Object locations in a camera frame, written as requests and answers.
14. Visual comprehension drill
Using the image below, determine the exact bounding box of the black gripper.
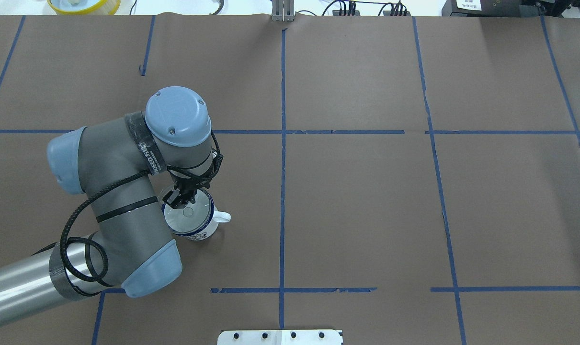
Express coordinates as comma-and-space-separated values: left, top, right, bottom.
163, 169, 209, 209

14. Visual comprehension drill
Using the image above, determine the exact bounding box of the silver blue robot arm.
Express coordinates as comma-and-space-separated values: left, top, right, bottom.
0, 86, 221, 328

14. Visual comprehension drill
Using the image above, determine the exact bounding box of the white blue-rimmed enamel cup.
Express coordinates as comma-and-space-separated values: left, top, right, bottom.
160, 189, 231, 241

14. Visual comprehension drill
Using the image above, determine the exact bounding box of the yellow tape roll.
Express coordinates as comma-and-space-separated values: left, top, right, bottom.
46, 0, 121, 15

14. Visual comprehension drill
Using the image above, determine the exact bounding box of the black computer box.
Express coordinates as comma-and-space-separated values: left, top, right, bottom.
441, 0, 548, 18

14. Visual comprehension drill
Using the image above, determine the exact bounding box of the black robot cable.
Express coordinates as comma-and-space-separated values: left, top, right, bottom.
59, 130, 222, 297

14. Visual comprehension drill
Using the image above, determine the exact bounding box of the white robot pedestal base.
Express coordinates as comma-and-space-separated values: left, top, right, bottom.
217, 328, 344, 345

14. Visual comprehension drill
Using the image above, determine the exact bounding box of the aluminium frame post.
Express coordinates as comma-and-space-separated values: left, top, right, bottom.
271, 0, 296, 22

